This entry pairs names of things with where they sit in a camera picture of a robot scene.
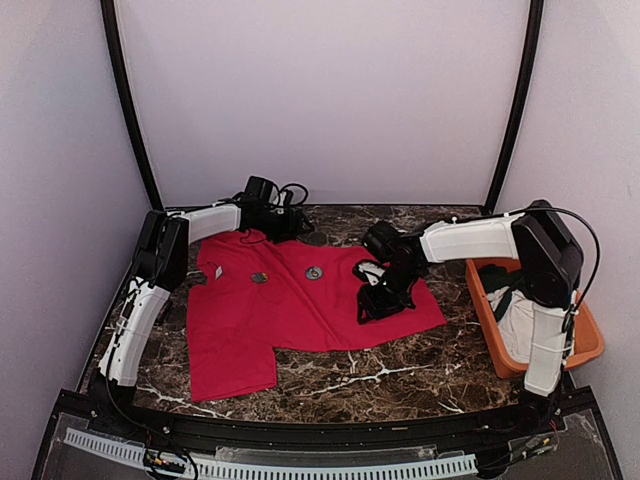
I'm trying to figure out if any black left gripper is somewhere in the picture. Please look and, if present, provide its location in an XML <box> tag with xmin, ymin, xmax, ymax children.
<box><xmin>252</xmin><ymin>208</ymin><xmax>308</xmax><ymax>243</ymax></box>

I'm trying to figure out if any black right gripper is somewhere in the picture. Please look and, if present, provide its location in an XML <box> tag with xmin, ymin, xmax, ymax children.
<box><xmin>356</xmin><ymin>262</ymin><xmax>421</xmax><ymax>323</ymax></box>

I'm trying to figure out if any round brooch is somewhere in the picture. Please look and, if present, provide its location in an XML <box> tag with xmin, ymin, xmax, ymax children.
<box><xmin>251</xmin><ymin>272</ymin><xmax>269</xmax><ymax>284</ymax></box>
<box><xmin>305</xmin><ymin>266</ymin><xmax>324</xmax><ymax>281</ymax></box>

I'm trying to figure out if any magenta t-shirt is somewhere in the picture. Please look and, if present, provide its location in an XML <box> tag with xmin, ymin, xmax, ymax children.
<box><xmin>187</xmin><ymin>231</ymin><xmax>446</xmax><ymax>402</ymax></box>

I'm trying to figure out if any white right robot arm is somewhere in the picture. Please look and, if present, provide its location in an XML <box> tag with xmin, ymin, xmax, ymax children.
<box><xmin>353</xmin><ymin>200</ymin><xmax>584</xmax><ymax>434</ymax></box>

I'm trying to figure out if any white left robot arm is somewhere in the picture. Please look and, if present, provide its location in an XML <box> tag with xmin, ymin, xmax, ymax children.
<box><xmin>96</xmin><ymin>176</ymin><xmax>314</xmax><ymax>391</ymax></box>

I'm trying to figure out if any dark green garment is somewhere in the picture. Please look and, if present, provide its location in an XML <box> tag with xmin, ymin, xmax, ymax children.
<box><xmin>478</xmin><ymin>264</ymin><xmax>526</xmax><ymax>294</ymax></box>

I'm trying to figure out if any white garment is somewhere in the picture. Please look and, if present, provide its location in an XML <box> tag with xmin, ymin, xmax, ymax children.
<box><xmin>486</xmin><ymin>286</ymin><xmax>536</xmax><ymax>364</ymax></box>

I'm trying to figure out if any orange plastic basket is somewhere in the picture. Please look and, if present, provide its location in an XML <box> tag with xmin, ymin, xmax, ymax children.
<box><xmin>466</xmin><ymin>258</ymin><xmax>604</xmax><ymax>379</ymax></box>

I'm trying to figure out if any white slotted cable duct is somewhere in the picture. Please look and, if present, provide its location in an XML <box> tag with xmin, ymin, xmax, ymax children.
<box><xmin>63</xmin><ymin>428</ymin><xmax>478</xmax><ymax>480</ymax></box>

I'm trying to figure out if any black front rail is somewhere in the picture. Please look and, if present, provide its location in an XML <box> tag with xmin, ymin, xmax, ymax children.
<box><xmin>45</xmin><ymin>387</ymin><xmax>602</xmax><ymax>452</ymax></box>

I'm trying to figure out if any black left frame post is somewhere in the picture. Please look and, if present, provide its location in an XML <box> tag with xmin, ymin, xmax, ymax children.
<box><xmin>99</xmin><ymin>0</ymin><xmax>164</xmax><ymax>210</ymax></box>

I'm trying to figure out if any black frame post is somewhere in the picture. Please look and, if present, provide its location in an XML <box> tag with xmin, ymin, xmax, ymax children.
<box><xmin>99</xmin><ymin>0</ymin><xmax>164</xmax><ymax>210</ymax></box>
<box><xmin>483</xmin><ymin>0</ymin><xmax>544</xmax><ymax>213</ymax></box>

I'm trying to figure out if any black right frame post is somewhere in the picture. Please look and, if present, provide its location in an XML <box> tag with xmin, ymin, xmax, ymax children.
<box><xmin>483</xmin><ymin>0</ymin><xmax>544</xmax><ymax>213</ymax></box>

